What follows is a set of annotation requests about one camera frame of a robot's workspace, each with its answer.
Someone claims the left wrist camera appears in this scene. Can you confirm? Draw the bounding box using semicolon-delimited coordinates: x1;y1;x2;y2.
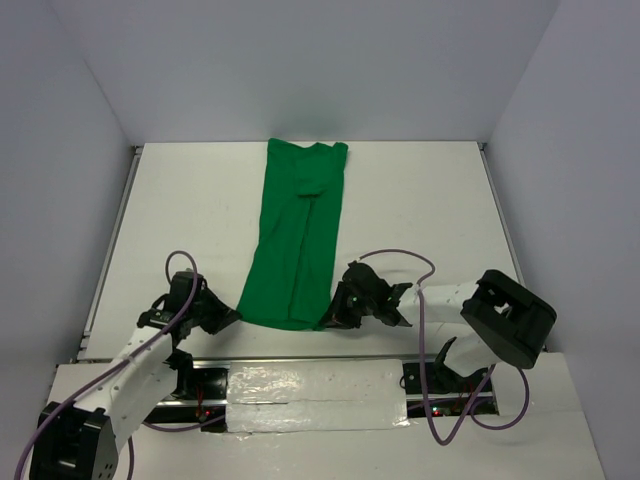
164;271;205;313

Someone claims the green t-shirt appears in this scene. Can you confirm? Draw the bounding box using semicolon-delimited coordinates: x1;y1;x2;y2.
238;138;348;331

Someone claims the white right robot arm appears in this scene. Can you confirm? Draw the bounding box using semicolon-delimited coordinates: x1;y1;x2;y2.
320;262;557;394

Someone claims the aluminium table edge rail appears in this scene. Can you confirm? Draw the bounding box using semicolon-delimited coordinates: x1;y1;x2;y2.
73;145;144;363

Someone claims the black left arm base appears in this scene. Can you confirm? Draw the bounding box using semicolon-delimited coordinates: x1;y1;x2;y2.
143;350;230;433

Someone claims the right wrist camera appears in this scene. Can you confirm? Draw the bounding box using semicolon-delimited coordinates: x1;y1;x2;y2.
342;261;391;301

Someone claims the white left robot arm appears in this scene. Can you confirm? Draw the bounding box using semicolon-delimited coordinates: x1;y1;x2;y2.
29;287;241;479

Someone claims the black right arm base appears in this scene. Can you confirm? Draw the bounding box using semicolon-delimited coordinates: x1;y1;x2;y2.
399;337;488;418

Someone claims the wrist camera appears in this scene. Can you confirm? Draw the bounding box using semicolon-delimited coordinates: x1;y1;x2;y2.
164;271;205;313
342;261;391;301

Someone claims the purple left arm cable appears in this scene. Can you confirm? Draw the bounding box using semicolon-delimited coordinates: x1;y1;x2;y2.
12;249;229;480

